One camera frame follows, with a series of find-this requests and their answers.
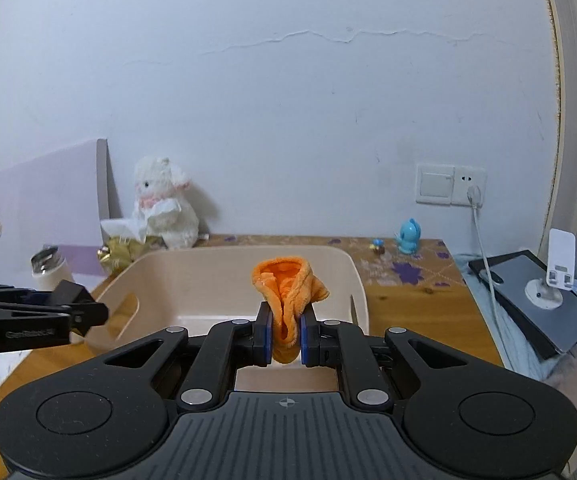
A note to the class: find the blue bird figurine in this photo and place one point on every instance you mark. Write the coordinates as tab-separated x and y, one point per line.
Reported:
408	238

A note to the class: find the white phone stand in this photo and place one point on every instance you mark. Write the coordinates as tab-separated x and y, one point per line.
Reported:
556	274

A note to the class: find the floral table mat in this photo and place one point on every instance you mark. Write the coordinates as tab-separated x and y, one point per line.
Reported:
431	266

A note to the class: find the orange fleece cloth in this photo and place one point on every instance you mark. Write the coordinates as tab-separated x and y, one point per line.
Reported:
288	285

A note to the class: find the grey laptop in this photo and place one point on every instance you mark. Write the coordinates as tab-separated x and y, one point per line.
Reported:
548	320

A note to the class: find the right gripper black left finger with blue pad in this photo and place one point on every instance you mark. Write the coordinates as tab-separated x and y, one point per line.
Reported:
216	358

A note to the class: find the small brown toy figure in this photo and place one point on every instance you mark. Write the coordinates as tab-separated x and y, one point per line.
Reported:
378	246

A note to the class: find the lilac headboard panel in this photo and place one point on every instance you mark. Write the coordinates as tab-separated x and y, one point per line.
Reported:
57	199

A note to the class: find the tissue box with tissue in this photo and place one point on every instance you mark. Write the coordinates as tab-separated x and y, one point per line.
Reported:
128	239

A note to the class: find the white steel thermos bottle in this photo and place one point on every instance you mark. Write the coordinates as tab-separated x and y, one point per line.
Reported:
49	268

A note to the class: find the white plush lamb toy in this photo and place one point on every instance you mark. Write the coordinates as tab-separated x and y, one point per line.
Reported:
159	186

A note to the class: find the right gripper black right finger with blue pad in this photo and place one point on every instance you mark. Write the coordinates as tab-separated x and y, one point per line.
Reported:
356	359

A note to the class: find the white wall switch socket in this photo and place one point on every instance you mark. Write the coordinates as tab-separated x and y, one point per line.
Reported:
450	185

